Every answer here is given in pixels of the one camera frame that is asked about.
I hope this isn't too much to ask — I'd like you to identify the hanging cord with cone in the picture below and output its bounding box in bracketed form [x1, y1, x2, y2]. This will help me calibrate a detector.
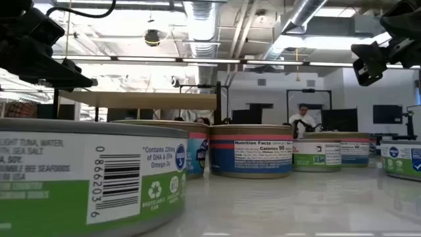
[295, 47, 301, 82]

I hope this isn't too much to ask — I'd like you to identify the green label tuna can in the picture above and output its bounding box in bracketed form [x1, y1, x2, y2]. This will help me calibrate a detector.
[291, 138, 343, 173]
[380, 139, 421, 182]
[0, 117, 191, 237]

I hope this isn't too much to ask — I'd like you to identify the black station frame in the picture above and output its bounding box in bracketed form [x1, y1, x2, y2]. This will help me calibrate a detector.
[178, 83, 230, 124]
[285, 88, 333, 126]

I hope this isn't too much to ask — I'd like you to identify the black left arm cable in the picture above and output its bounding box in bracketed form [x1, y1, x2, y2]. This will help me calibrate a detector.
[45, 0, 118, 20]

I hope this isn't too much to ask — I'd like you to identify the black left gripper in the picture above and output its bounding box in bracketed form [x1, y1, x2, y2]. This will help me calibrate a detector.
[0, 0, 95, 90]

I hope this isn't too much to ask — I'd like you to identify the black partition panel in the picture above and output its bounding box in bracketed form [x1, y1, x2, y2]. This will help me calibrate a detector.
[232, 103, 274, 126]

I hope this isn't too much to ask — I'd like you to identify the black equipment stand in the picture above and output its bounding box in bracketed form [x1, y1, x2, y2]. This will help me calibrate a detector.
[401, 110, 419, 142]

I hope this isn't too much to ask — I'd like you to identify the smooth silver air duct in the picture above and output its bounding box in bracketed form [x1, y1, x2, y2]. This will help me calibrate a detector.
[262, 0, 330, 62]

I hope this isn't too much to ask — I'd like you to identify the corrugated silver air duct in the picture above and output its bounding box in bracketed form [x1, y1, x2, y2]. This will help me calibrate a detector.
[183, 0, 218, 86]

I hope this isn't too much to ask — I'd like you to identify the wooden shelf with black frame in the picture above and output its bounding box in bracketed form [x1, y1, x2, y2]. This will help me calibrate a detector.
[52, 81, 222, 126]

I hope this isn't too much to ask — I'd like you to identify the long ceiling light strip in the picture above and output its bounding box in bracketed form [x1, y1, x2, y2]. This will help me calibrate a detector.
[51, 55, 421, 70]

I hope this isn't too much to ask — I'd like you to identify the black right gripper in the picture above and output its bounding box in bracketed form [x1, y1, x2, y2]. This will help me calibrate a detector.
[351, 0, 421, 88]

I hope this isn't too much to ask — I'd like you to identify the black wall monitor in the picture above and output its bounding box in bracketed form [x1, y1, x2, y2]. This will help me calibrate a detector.
[372, 104, 404, 125]

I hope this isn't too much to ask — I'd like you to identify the red patterned cloth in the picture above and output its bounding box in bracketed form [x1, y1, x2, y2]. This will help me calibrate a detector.
[5, 101, 39, 119]

